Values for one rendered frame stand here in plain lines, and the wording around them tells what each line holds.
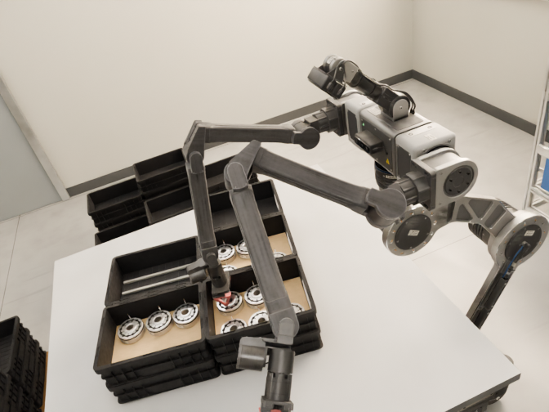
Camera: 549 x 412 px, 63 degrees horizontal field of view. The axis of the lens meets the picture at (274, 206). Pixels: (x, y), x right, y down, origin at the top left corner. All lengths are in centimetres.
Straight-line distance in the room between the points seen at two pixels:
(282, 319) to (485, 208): 95
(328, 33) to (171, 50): 159
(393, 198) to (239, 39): 357
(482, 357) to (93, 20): 375
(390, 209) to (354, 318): 83
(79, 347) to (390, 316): 132
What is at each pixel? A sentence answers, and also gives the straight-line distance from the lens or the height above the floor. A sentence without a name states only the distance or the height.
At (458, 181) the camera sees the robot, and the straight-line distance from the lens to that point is 123.
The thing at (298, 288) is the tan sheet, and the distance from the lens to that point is 182.
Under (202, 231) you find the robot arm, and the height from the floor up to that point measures 122.
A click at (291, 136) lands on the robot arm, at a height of 145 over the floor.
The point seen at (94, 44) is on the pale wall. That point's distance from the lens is 435.
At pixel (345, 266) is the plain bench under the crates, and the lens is 205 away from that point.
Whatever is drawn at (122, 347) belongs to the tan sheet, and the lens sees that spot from 189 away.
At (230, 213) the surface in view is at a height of 83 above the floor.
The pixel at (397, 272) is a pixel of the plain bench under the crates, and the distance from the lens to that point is 202.
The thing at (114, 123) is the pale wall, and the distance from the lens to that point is 455.
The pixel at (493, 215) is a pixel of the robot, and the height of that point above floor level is 104.
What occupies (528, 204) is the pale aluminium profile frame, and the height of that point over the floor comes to 16.
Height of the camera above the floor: 216
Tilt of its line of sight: 36 degrees down
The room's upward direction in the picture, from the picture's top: 13 degrees counter-clockwise
